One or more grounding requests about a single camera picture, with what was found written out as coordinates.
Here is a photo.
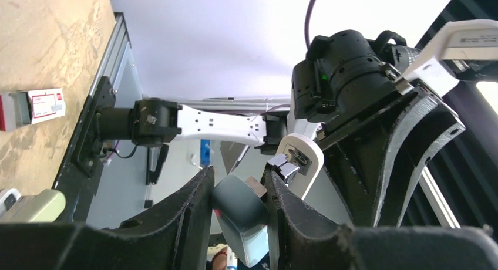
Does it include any aluminium frame rail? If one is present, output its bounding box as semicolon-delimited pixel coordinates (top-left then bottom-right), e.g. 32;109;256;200
90;12;291;115

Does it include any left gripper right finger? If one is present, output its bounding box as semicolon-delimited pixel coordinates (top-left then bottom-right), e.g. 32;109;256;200
263;170;497;269

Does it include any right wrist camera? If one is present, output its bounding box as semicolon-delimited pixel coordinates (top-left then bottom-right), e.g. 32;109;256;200
395;19;497;97

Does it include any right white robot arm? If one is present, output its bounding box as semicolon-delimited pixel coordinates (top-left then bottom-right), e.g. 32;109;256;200
94;30;465;227

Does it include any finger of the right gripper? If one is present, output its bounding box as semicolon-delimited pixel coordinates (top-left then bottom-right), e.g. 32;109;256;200
322;87;465;227

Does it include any light blue stapler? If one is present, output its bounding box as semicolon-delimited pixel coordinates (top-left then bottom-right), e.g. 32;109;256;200
211;133;324;269

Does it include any red white staple box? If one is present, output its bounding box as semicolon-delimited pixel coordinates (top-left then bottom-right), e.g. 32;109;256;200
1;88;66;132

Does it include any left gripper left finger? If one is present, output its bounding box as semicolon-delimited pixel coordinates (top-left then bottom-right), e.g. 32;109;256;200
1;167;214;269

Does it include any green white stapler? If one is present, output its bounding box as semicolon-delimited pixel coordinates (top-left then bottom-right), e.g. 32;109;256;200
1;188;66;224

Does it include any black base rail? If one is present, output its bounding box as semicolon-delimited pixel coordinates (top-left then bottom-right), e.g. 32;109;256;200
52;76;116;222

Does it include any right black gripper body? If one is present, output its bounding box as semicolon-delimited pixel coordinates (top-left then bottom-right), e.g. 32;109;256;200
317;77;440;152

